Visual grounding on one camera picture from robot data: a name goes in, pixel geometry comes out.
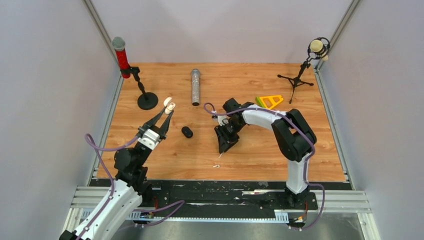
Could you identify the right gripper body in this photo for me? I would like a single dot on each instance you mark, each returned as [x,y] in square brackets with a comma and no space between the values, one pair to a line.
[230,131]

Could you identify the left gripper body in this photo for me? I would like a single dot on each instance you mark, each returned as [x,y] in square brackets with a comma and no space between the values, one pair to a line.
[143,130]

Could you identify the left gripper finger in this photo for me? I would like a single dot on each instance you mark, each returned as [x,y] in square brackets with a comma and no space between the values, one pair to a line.
[166,124]
[153,120]

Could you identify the white earbud case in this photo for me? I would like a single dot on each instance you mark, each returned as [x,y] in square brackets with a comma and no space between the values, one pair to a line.
[169,105]

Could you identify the black earbud charging case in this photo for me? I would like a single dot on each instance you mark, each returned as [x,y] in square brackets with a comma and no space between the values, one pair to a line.
[187,132]

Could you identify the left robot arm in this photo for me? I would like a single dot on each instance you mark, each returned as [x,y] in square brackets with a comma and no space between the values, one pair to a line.
[129,186]

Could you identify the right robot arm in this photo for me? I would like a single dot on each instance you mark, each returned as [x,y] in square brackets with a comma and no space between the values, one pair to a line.
[295,138]

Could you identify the green toy brick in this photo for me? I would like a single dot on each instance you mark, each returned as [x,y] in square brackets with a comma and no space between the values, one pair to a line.
[260,102]

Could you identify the yellow triangular plastic piece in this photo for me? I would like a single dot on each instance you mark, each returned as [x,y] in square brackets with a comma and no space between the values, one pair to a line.
[272,101]

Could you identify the silver glitter microphone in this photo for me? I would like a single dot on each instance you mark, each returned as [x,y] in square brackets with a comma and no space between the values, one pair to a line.
[195,87]

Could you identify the red glitter microphone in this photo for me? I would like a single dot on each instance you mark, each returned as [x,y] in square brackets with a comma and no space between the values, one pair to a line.
[119,46]

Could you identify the black tripod mic stand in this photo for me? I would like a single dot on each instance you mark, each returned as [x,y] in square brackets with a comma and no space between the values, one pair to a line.
[297,81]

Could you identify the beige condenser microphone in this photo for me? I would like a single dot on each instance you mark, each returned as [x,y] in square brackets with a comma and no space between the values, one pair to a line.
[319,49]

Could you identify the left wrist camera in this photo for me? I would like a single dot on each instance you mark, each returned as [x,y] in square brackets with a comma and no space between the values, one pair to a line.
[149,139]

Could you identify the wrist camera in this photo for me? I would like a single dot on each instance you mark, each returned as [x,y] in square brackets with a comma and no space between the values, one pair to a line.
[222,120]
[149,139]

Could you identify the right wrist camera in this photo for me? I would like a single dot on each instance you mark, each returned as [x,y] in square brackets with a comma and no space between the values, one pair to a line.
[222,120]

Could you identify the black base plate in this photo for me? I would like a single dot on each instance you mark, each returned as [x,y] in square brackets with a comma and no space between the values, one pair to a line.
[228,199]

